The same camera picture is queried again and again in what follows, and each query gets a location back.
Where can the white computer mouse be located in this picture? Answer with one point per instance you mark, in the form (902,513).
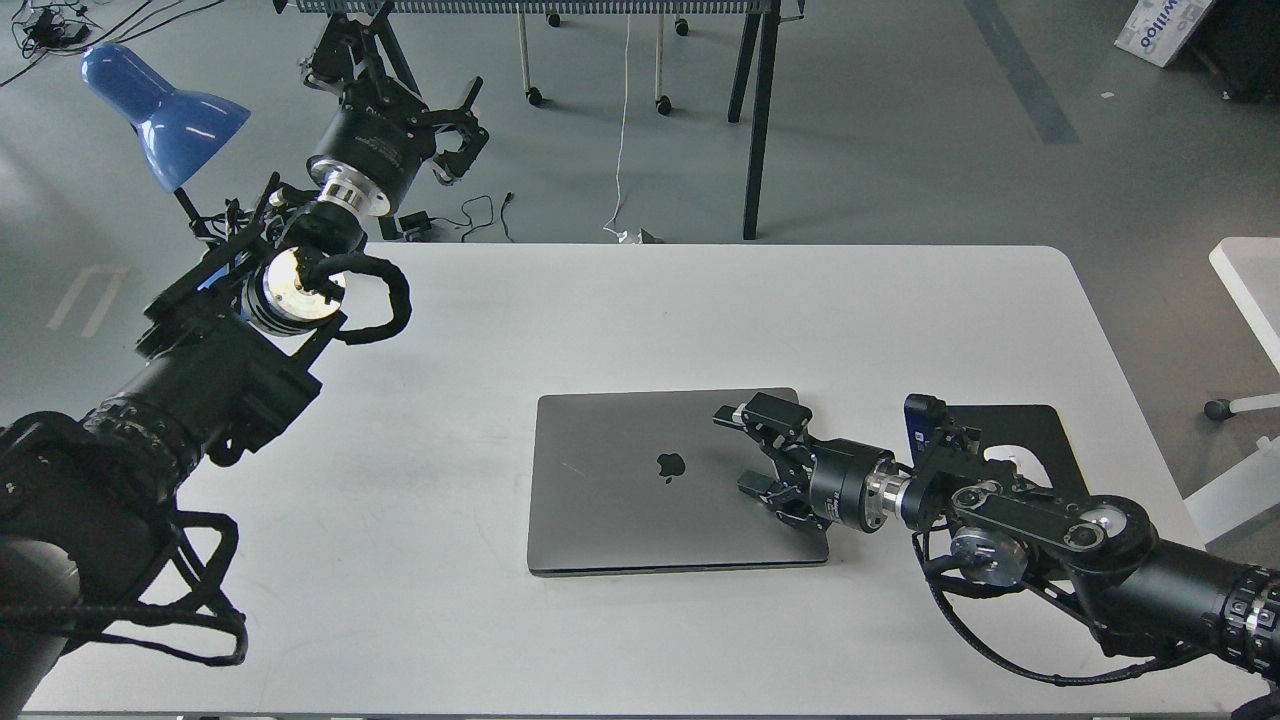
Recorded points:
(1026,463)

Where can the black mouse pad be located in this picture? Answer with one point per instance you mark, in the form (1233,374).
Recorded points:
(1037,427)

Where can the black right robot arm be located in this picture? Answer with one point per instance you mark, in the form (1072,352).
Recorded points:
(982,530)

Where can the white cardboard box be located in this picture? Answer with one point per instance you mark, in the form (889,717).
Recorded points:
(1156,31)

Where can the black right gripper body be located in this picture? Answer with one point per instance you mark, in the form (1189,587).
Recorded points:
(839,481)

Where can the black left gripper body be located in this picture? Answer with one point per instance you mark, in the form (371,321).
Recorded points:
(375,146)

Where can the grey laptop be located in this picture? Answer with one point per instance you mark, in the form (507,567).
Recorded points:
(629,482)

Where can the white side table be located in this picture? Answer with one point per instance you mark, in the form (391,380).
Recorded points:
(1249,269)

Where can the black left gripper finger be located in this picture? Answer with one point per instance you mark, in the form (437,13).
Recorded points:
(346,62)
(450,165)

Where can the blue desk lamp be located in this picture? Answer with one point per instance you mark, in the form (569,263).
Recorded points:
(179,130)

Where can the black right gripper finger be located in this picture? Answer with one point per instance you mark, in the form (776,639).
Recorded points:
(779,427)
(788,501)

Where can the white rolling stand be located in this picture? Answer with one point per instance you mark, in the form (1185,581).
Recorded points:
(592,65)

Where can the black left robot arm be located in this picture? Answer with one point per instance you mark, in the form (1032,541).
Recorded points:
(92,531)

